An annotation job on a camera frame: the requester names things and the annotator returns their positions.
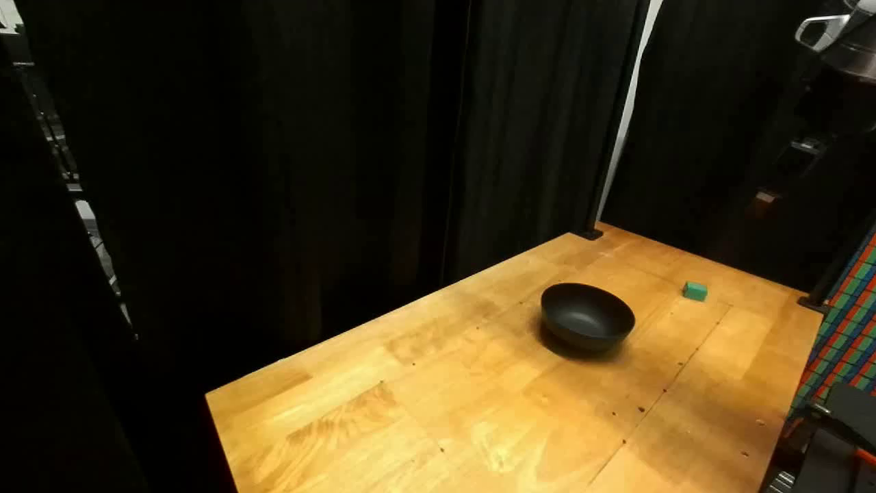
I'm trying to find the white vertical pole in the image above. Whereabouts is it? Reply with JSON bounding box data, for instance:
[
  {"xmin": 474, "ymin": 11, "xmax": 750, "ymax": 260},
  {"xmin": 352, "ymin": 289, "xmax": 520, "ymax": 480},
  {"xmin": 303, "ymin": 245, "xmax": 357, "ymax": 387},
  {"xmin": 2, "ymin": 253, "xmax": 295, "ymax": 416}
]
[{"xmin": 590, "ymin": 0, "xmax": 667, "ymax": 227}]

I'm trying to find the black metal frame rail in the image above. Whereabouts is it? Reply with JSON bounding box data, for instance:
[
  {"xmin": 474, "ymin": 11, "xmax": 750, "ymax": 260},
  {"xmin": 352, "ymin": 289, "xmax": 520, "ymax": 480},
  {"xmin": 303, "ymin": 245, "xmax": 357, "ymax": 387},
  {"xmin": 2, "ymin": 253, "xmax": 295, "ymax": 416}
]
[{"xmin": 0, "ymin": 24, "xmax": 141, "ymax": 343}]

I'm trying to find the black bowl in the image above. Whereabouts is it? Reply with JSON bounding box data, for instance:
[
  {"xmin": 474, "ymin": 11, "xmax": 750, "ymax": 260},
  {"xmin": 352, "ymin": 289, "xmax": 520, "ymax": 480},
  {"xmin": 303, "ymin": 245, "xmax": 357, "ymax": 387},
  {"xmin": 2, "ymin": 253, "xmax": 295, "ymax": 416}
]
[{"xmin": 540, "ymin": 279, "xmax": 637, "ymax": 357}]

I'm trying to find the plaid checkered cloth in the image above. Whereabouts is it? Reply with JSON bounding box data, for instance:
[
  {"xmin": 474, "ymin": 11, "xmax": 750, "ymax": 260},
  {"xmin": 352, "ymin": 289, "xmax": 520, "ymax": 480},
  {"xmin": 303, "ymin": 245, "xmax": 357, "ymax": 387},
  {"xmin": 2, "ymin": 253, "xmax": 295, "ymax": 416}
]
[{"xmin": 791, "ymin": 227, "xmax": 876, "ymax": 416}]

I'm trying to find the black equipment with orange part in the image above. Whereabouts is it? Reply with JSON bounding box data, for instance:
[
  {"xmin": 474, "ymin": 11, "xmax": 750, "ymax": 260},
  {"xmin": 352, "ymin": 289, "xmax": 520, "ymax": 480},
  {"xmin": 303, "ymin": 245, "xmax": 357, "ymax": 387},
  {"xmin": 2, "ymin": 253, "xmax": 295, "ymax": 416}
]
[{"xmin": 759, "ymin": 382, "xmax": 876, "ymax": 493}]

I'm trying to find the black curtain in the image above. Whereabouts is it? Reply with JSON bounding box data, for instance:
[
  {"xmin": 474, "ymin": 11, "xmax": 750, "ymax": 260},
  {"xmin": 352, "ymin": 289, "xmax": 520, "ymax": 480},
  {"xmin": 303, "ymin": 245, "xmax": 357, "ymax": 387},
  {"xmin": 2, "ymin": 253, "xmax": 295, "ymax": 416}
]
[{"xmin": 0, "ymin": 0, "xmax": 876, "ymax": 493}]

